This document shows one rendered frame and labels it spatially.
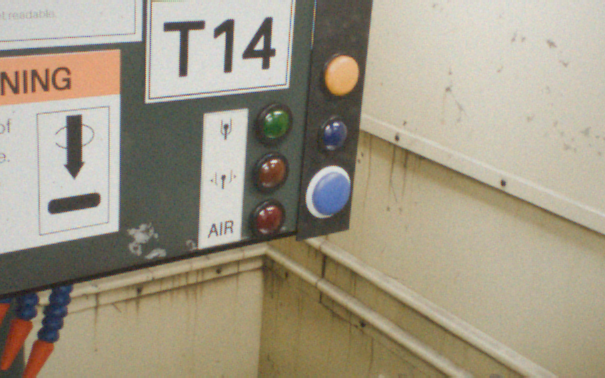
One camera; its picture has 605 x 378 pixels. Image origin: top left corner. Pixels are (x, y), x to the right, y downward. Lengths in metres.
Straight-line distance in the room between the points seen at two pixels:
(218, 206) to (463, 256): 1.02
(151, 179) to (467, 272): 1.07
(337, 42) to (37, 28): 0.20
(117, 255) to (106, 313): 1.32
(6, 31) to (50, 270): 0.14
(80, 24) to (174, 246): 0.15
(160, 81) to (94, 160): 0.06
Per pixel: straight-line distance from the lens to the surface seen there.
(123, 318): 1.91
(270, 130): 0.58
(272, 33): 0.57
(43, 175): 0.52
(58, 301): 0.75
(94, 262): 0.56
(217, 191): 0.58
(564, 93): 1.39
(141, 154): 0.55
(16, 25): 0.50
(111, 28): 0.52
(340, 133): 0.62
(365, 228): 1.75
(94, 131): 0.53
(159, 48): 0.53
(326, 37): 0.60
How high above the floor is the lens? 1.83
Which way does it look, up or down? 21 degrees down
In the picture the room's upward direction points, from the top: 5 degrees clockwise
